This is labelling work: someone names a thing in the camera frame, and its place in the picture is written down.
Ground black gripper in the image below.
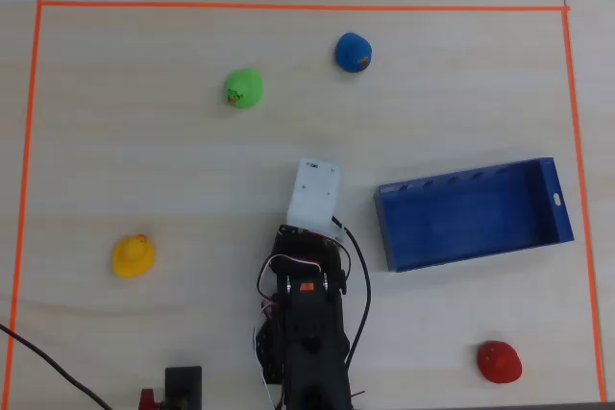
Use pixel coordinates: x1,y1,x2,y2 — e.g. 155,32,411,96
270,222,350,295

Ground yellow rubber duck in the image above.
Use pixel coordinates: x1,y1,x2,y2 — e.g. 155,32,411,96
111,233,156,279

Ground blue plastic box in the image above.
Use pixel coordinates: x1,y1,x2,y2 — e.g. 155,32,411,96
373,157,576,274

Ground green rubber duck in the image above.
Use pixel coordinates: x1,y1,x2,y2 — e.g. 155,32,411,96
223,68,263,110

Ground blue rubber duck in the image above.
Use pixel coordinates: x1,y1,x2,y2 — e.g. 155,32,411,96
334,32,374,74

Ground red rubber duck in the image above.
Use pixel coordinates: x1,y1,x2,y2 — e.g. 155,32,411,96
477,340,524,385

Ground black red table clamp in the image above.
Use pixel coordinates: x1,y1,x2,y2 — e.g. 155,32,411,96
138,365,204,410

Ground orange tape strip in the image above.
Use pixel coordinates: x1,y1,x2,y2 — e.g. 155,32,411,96
560,9,607,404
3,0,44,410
37,0,572,12

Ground red white servo wires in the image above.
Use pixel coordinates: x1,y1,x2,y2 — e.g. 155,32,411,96
256,234,353,305

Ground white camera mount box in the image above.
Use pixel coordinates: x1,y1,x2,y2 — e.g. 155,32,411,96
285,157,346,244

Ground black camera cable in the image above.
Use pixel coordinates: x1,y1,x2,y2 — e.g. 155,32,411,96
331,214,372,368

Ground long black cable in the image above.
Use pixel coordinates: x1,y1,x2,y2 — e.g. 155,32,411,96
0,322,114,410

